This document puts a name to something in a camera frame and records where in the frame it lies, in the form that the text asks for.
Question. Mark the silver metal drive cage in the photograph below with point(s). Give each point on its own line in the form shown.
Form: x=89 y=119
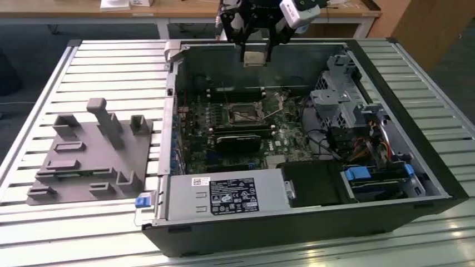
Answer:
x=325 y=111

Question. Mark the large white box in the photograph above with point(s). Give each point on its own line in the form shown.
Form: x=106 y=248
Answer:
x=114 y=5

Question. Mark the silver chipset heatsink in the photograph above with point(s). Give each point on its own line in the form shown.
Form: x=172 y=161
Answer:
x=276 y=160

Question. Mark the blue case latch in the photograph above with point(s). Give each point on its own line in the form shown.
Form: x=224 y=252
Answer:
x=144 y=200

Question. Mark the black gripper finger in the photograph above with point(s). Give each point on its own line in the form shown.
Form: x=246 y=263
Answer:
x=270 y=53
x=242 y=53

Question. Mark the hard disk in blue carrier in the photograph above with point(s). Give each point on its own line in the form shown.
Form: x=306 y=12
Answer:
x=357 y=174

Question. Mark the silver power supply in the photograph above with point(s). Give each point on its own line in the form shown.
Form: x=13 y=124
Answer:
x=181 y=194

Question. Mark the CPU socket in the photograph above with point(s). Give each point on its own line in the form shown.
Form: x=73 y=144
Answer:
x=242 y=115

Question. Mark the wooden desk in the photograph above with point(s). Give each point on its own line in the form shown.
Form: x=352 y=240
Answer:
x=54 y=12

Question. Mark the black graphics card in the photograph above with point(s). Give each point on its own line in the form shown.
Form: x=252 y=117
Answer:
x=237 y=144

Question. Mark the RAM slot with white latches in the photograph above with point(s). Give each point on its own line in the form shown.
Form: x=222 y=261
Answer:
x=237 y=89
x=237 y=96

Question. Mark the black PC case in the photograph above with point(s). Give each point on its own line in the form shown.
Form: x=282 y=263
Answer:
x=296 y=236

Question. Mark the small white box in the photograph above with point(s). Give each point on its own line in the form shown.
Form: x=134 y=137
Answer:
x=142 y=2

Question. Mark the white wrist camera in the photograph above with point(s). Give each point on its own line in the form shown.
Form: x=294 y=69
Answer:
x=298 y=11

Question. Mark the grey parts rack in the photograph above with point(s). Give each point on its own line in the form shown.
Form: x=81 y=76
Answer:
x=96 y=169

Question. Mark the green motherboard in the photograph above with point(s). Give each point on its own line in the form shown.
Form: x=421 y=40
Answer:
x=289 y=133

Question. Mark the pale blue teach pendant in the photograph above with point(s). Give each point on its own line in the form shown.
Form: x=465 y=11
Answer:
x=301 y=29

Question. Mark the black plastic shroud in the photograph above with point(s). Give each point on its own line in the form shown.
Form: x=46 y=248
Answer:
x=314 y=180

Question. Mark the silver CPU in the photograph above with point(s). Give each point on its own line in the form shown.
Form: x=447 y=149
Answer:
x=254 y=59

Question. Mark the wooden cabinet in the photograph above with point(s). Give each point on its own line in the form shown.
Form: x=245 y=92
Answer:
x=427 y=33

